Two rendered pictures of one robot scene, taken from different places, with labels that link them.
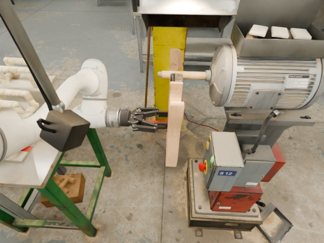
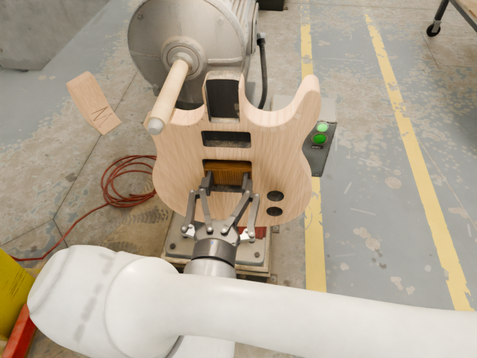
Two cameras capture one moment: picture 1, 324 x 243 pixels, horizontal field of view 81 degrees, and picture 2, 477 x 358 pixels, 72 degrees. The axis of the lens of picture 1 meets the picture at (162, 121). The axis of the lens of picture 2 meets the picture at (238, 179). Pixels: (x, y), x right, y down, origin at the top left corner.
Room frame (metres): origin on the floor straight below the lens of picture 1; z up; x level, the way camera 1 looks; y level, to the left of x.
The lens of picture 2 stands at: (0.54, 0.42, 1.61)
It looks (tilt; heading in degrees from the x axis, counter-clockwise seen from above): 49 degrees down; 273
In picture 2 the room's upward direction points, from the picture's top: straight up
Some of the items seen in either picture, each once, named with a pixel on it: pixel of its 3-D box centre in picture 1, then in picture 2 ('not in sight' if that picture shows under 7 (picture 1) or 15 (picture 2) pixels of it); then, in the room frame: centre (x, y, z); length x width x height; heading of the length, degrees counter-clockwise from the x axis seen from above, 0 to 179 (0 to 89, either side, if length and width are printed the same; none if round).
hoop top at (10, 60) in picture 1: (21, 61); not in sight; (0.91, 0.73, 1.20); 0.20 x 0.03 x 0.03; 83
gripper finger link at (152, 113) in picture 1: (147, 114); (206, 212); (0.62, 0.07, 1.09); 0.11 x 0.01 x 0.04; 108
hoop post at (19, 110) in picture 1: (20, 112); not in sight; (0.66, 0.67, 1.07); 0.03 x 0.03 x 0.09
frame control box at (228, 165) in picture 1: (234, 161); (287, 128); (0.44, -0.31, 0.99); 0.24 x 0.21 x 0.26; 87
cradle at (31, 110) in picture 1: (31, 110); not in sight; (0.70, 0.66, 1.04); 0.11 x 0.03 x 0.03; 174
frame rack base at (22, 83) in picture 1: (33, 94); not in sight; (0.86, 0.73, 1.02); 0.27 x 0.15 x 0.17; 84
